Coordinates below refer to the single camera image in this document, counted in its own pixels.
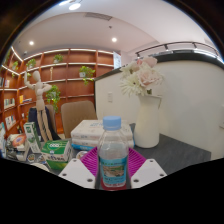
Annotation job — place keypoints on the small painted seashell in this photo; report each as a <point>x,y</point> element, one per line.
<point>81,154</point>
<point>31,157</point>

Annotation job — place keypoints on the wooden artist mannequin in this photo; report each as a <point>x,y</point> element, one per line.
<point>40,100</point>

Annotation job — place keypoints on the white tissue packs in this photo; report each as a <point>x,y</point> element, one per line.
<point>86,131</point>

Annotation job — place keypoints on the ceiling air vent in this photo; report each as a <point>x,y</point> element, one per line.
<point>98,16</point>

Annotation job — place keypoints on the dark curtain rail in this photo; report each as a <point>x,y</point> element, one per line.
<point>176,44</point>

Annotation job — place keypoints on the white wall switch plate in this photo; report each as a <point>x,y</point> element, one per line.
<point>109,97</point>

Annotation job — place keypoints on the clear blue-capped water bottle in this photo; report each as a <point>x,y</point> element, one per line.
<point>112,150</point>

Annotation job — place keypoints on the ceiling lamp with round lights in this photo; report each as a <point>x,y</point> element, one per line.
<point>74,5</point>

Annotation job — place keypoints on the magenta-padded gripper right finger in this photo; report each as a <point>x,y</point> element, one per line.
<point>147,173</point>

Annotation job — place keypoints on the tall green white carton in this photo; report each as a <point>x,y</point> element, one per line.
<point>32,136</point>

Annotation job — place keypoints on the pink and white flowers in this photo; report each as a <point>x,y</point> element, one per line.
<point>143,76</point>

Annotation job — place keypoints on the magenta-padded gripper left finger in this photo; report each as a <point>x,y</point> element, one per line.
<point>77,173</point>

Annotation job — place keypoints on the white wall notice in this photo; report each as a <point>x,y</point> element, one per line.
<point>117,60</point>

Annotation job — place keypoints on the recessed ceiling downlight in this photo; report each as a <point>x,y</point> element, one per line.
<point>114,39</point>
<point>31,43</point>

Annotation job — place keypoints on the green white tissue box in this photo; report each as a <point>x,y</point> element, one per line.
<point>56,153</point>

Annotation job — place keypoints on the wooden shelf unit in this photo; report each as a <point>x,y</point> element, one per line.
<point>71,73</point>

